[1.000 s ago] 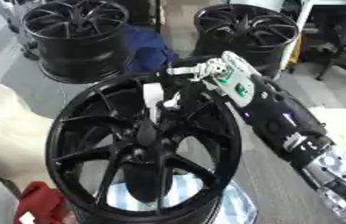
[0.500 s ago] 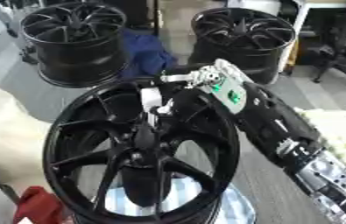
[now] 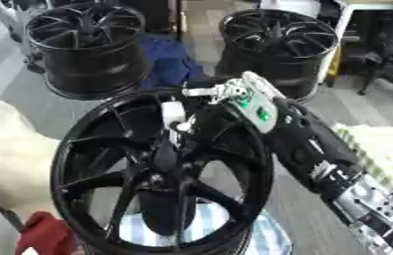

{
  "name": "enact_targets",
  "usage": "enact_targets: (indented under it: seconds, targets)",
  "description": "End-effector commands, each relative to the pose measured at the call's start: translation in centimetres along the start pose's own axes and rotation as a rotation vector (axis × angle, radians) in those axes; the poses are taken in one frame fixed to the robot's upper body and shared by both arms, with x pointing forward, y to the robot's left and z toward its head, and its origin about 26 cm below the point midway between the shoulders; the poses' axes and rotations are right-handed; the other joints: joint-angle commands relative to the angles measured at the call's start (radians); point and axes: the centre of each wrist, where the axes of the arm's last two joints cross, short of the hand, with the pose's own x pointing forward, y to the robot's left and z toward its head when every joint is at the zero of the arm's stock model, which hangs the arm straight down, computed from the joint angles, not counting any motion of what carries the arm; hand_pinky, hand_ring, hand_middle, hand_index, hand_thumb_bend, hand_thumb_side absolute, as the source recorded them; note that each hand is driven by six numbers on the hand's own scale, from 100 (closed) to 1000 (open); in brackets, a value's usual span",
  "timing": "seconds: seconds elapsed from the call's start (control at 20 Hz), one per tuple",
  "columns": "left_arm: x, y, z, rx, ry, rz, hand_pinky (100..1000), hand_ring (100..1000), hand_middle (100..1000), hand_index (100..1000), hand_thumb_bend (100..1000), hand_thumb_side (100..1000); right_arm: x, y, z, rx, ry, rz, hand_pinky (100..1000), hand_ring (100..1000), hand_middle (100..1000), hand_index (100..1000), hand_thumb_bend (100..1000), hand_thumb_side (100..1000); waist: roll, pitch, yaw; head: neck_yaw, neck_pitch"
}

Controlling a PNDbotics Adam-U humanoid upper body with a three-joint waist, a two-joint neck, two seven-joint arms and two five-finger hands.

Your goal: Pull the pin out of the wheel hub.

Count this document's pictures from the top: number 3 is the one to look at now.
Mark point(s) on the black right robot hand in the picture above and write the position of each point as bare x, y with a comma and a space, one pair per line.
214, 116

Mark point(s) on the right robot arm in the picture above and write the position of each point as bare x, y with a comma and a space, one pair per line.
315, 149

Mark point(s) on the black wheel rim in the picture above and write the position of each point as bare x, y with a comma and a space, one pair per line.
92, 71
298, 71

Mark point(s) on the black spoked wheel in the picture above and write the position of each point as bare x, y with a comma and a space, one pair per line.
98, 181

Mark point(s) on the blue white striped cloth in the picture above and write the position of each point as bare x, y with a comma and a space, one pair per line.
263, 237

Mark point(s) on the white table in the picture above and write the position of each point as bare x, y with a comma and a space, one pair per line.
347, 10

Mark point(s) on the pale green white tray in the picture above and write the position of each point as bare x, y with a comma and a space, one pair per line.
388, 152

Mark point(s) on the black office chair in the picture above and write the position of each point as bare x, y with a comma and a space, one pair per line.
388, 63

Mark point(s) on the red cloth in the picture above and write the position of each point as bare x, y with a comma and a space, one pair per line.
45, 235

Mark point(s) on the person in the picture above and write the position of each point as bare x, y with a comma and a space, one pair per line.
8, 156

